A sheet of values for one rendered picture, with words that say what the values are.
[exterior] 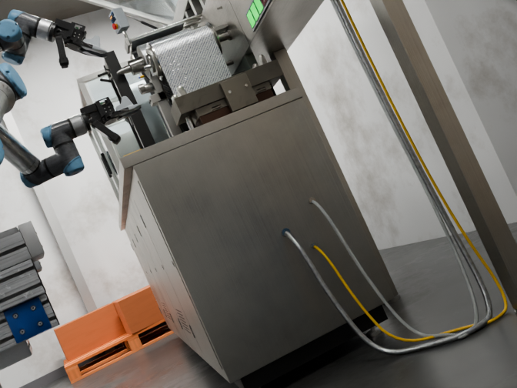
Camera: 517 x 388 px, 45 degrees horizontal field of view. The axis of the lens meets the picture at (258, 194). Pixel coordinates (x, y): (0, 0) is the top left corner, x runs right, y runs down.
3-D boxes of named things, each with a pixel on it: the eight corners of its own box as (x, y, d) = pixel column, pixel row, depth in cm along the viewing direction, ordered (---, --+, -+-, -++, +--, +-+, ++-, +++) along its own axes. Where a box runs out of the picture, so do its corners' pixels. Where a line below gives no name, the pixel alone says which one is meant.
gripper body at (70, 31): (87, 26, 230) (55, 15, 228) (80, 47, 229) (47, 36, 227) (88, 34, 238) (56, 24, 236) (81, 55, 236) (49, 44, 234)
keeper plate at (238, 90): (231, 112, 216) (218, 84, 217) (257, 102, 219) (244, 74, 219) (233, 111, 214) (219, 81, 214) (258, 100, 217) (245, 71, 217)
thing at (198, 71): (181, 112, 233) (161, 67, 234) (237, 89, 239) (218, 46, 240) (181, 112, 233) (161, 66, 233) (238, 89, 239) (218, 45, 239)
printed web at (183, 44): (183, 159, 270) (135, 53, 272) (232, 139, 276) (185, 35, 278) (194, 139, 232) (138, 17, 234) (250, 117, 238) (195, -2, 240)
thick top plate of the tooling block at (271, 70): (176, 125, 228) (170, 110, 228) (273, 87, 238) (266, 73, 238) (181, 114, 212) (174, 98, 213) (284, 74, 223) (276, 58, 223)
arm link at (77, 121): (76, 134, 220) (78, 139, 228) (88, 129, 221) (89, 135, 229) (68, 115, 220) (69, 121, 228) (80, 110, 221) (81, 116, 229)
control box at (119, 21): (113, 35, 296) (105, 16, 296) (125, 32, 299) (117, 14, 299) (118, 28, 290) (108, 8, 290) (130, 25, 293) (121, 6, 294)
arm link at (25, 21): (7, 33, 231) (15, 13, 233) (37, 43, 233) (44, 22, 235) (3, 25, 224) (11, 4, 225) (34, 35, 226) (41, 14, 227)
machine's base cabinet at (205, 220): (173, 341, 441) (123, 229, 444) (254, 301, 457) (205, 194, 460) (241, 414, 197) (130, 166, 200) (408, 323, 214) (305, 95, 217)
